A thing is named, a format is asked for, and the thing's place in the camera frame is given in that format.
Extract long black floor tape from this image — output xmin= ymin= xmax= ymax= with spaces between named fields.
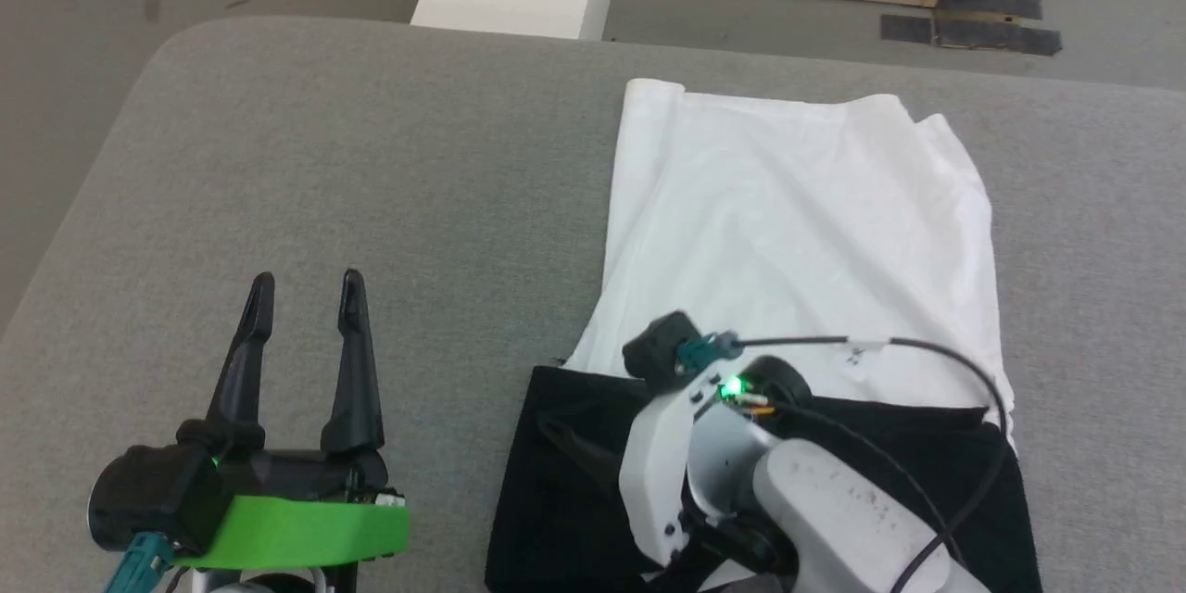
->
xmin=880 ymin=14 xmax=1064 ymax=57

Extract short black floor tape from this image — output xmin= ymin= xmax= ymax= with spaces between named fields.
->
xmin=940 ymin=0 xmax=1043 ymax=21

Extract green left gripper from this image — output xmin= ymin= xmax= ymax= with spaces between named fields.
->
xmin=176 ymin=269 xmax=410 ymax=568

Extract white and black shirt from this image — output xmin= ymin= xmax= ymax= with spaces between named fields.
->
xmin=484 ymin=79 xmax=1043 ymax=593

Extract grey fabric sofa cushion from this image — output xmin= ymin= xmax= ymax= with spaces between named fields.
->
xmin=0 ymin=16 xmax=1186 ymax=593

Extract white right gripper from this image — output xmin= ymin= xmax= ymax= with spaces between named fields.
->
xmin=537 ymin=356 xmax=814 ymax=566

